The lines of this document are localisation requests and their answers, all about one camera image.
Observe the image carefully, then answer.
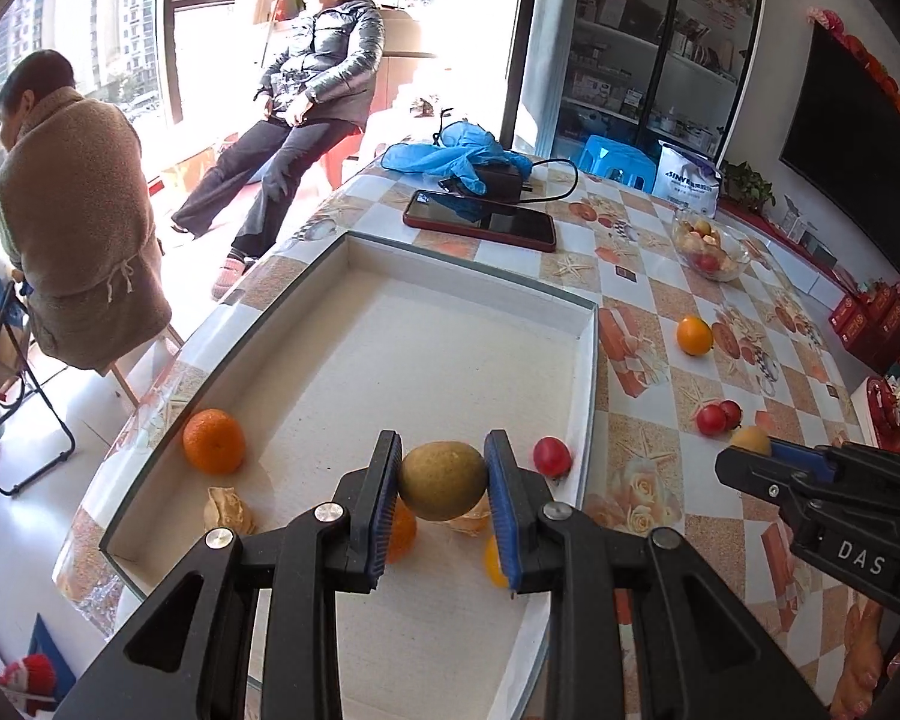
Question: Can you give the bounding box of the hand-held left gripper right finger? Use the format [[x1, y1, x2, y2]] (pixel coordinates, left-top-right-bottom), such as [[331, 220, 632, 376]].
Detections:
[[484, 429, 826, 720]]

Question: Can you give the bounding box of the person's right hand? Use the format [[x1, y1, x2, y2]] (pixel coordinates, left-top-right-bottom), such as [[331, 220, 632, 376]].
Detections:
[[829, 600, 900, 720]]

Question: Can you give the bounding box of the glass door cabinet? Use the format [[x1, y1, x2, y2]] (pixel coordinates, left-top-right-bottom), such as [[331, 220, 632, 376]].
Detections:
[[551, 0, 766, 166]]

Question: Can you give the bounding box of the black folding chair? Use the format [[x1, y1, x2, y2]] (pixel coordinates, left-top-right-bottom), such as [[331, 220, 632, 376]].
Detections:
[[0, 277, 76, 497]]

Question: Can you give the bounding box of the black power adapter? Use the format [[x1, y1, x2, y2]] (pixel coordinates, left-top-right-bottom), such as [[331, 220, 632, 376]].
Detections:
[[439, 165, 526, 203]]

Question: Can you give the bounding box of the red garland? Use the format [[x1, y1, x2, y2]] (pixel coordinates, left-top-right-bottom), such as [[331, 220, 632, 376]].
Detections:
[[806, 6, 900, 147]]

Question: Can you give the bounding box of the red plastic stool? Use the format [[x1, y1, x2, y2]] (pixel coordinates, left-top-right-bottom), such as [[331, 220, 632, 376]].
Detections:
[[322, 127, 365, 192]]

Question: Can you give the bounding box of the blue plastic stool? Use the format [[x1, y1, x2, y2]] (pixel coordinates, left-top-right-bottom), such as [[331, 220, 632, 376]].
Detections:
[[574, 135, 650, 188]]

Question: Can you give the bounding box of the black cable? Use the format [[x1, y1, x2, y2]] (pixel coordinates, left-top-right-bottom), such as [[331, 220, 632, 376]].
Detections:
[[431, 109, 582, 205]]

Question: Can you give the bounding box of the smartphone with red case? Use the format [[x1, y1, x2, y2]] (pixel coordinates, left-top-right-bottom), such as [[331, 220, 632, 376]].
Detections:
[[403, 189, 557, 254]]

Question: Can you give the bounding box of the white printed bag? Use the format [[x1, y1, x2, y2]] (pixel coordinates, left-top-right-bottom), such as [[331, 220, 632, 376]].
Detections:
[[651, 139, 723, 215]]

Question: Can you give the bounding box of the red snack box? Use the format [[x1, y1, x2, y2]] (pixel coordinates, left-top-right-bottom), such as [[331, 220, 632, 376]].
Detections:
[[866, 375, 900, 455]]

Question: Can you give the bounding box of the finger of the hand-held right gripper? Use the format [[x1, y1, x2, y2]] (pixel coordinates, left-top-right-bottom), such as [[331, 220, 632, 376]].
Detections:
[[715, 447, 820, 520], [769, 439, 900, 482]]

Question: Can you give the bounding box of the wooden stool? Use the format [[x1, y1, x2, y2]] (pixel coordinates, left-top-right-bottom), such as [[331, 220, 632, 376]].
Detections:
[[105, 322, 185, 406]]

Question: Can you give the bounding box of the blue cloth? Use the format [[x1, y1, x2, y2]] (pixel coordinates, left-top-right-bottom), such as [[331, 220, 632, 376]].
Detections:
[[381, 120, 532, 192]]

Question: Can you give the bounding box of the red and white plush toy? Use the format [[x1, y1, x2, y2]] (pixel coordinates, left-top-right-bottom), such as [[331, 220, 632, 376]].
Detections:
[[0, 652, 59, 713]]

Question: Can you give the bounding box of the black television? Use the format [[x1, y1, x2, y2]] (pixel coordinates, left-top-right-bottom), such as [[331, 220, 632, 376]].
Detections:
[[778, 19, 900, 275]]

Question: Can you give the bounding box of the smooth orange with stem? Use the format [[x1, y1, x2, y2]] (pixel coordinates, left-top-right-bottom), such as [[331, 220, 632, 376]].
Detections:
[[483, 532, 511, 590]]

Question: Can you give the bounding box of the brown round fruit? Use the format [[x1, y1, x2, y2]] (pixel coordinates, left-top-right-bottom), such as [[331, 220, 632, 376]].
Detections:
[[397, 441, 490, 522], [729, 426, 773, 458]]

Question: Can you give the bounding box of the round textured orange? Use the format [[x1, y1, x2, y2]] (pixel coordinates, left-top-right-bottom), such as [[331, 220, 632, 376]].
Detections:
[[182, 409, 247, 476]]

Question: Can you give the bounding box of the white shallow box tray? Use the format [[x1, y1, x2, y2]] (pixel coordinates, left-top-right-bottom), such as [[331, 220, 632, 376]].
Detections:
[[99, 231, 599, 720]]

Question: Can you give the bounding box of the stack of red gift boxes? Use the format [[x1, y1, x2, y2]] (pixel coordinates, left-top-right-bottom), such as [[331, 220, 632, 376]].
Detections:
[[827, 281, 900, 372]]

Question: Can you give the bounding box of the potted green plant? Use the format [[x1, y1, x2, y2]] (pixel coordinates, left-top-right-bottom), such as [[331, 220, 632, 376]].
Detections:
[[720, 160, 777, 215]]

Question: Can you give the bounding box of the glass fruit bowl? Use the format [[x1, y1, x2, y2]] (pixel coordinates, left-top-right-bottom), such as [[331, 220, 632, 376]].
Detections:
[[672, 208, 752, 283]]

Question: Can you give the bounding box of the large textured orange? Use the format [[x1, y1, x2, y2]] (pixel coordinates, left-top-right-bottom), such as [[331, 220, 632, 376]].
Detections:
[[385, 499, 419, 563]]

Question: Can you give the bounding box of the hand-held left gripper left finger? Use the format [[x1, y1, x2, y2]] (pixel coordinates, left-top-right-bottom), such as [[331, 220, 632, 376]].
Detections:
[[56, 430, 404, 720]]

